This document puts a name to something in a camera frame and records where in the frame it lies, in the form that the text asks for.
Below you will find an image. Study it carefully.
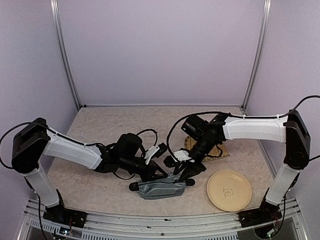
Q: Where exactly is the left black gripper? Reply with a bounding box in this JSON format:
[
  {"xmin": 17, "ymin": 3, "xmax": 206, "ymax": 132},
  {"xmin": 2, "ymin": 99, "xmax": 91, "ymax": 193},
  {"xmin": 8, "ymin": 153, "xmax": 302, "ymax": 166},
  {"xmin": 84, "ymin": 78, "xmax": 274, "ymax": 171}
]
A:
[{"xmin": 120, "ymin": 155, "xmax": 168, "ymax": 183}]

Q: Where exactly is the grey zip pouch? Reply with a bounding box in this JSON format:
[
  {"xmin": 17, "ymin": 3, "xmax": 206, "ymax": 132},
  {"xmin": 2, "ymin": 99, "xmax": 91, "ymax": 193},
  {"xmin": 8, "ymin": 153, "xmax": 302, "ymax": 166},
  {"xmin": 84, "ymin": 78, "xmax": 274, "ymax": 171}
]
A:
[{"xmin": 128, "ymin": 172, "xmax": 196, "ymax": 200}]

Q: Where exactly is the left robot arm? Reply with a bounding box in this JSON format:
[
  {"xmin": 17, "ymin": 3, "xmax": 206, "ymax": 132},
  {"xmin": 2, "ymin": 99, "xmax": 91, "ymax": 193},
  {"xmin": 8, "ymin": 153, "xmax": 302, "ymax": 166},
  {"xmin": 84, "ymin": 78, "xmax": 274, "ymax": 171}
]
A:
[{"xmin": 11, "ymin": 118, "xmax": 168, "ymax": 223}]

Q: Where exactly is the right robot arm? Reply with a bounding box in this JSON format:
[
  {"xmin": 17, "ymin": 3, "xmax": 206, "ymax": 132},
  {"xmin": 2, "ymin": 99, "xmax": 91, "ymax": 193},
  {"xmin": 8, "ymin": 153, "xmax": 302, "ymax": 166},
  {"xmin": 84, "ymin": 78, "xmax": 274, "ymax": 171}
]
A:
[{"xmin": 169, "ymin": 110, "xmax": 311, "ymax": 222}]

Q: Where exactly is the woven bamboo tray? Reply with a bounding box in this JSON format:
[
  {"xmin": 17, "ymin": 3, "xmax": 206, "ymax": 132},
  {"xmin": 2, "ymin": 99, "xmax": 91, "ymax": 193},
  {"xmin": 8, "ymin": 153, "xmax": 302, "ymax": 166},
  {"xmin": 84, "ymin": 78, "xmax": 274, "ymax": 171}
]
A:
[{"xmin": 184, "ymin": 136, "xmax": 230, "ymax": 162}]

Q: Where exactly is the beige round plate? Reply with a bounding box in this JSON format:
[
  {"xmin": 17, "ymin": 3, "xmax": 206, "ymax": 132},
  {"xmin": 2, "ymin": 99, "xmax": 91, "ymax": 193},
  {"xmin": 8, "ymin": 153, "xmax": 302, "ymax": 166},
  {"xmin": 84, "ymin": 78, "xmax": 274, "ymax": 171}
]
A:
[{"xmin": 206, "ymin": 170, "xmax": 252, "ymax": 212}]

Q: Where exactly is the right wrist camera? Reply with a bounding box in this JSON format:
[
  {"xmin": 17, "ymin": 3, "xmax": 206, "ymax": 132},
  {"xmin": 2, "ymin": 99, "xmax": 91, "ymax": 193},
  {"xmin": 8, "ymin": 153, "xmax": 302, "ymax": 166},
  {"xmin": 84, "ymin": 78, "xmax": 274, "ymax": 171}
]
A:
[{"xmin": 163, "ymin": 149, "xmax": 192, "ymax": 168}]

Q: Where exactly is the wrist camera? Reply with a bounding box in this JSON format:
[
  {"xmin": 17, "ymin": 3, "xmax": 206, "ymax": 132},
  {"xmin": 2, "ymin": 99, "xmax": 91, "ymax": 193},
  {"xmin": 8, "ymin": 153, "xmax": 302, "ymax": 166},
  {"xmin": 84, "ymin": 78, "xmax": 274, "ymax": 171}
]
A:
[
  {"xmin": 163, "ymin": 149, "xmax": 192, "ymax": 168},
  {"xmin": 144, "ymin": 142, "xmax": 168, "ymax": 165}
]

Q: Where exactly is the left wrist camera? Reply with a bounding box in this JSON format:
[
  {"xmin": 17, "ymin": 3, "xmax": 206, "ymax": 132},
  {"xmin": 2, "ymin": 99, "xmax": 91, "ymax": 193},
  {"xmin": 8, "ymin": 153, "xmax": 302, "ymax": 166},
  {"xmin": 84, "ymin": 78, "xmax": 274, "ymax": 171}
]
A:
[{"xmin": 144, "ymin": 142, "xmax": 168, "ymax": 165}]

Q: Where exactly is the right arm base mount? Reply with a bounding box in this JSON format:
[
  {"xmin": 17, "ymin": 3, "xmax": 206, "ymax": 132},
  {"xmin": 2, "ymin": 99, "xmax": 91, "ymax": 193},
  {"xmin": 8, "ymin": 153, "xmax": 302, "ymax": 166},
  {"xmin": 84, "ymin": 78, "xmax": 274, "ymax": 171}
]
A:
[{"xmin": 238, "ymin": 194, "xmax": 283, "ymax": 228}]

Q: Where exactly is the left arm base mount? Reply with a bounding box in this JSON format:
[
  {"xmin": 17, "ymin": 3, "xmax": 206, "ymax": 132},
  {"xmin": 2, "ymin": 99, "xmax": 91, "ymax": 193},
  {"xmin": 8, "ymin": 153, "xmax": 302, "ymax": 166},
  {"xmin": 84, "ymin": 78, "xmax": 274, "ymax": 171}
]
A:
[{"xmin": 43, "ymin": 190, "xmax": 88, "ymax": 229}]

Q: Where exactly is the front aluminium rail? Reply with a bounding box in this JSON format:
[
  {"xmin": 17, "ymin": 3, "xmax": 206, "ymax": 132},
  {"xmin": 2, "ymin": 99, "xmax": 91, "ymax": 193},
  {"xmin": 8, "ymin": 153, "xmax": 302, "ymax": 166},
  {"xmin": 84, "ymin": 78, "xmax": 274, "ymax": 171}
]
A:
[{"xmin": 17, "ymin": 197, "xmax": 311, "ymax": 240}]

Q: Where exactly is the right aluminium frame post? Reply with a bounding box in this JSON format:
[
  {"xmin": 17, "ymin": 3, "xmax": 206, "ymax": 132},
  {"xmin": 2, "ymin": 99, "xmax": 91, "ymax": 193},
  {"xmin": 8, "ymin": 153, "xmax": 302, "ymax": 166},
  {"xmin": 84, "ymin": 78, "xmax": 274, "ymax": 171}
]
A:
[{"xmin": 241, "ymin": 0, "xmax": 272, "ymax": 112}]

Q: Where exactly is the aluminium frame post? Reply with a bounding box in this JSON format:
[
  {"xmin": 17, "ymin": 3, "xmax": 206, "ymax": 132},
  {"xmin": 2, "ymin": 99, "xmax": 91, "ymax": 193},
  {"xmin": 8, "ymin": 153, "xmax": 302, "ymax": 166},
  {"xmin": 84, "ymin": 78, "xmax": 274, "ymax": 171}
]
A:
[
  {"xmin": 50, "ymin": 0, "xmax": 82, "ymax": 111},
  {"xmin": 241, "ymin": 0, "xmax": 272, "ymax": 112}
]

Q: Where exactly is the left aluminium frame post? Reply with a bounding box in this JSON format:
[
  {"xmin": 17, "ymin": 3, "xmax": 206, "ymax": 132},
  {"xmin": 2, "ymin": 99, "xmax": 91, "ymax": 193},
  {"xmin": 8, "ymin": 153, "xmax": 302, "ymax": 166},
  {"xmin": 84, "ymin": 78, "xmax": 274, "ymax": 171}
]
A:
[{"xmin": 50, "ymin": 0, "xmax": 82, "ymax": 111}]

